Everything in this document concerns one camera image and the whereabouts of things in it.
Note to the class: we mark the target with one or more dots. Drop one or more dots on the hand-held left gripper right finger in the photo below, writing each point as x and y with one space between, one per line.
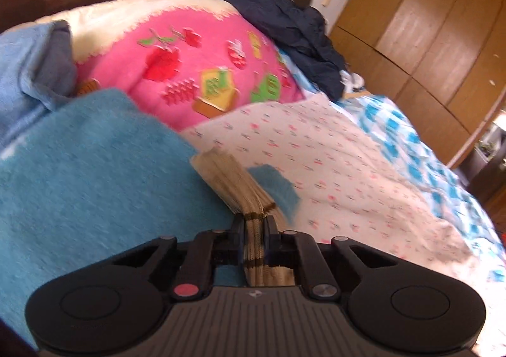
271 240

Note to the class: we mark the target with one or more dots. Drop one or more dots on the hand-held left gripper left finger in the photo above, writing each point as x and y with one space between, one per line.
239 240

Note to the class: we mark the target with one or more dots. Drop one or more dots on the beige brown-striped knit sweater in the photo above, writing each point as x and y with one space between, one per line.
231 179

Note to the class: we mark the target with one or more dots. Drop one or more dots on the blue knit sweater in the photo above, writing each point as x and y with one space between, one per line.
91 179

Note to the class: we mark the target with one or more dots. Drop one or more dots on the white cherry-print bed sheet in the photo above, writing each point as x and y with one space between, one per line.
348 167

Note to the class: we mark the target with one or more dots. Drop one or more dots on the blue white checkered quilt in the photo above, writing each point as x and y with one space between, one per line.
411 143

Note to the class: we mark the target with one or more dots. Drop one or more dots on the pink fruit-print blanket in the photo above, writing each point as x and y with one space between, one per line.
213 64

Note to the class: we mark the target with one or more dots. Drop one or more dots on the black and white small item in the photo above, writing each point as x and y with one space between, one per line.
352 80

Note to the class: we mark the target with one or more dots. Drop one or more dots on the dark navy jacket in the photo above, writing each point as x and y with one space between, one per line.
292 32

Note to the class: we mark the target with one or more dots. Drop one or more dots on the wooden wardrobe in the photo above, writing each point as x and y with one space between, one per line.
435 24

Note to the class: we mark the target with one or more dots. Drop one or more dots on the light blue towel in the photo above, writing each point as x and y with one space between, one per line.
27 64

